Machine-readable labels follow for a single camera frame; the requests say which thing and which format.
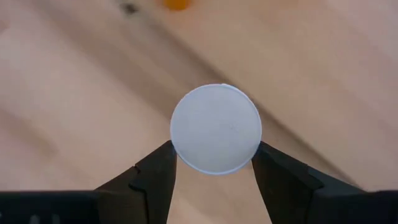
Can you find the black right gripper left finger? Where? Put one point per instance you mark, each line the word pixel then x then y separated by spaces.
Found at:
pixel 146 186

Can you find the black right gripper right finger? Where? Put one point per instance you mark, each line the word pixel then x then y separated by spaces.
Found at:
pixel 289 193

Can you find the orange medicine bottle white cap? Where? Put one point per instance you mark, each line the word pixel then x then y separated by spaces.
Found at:
pixel 216 129
pixel 177 3

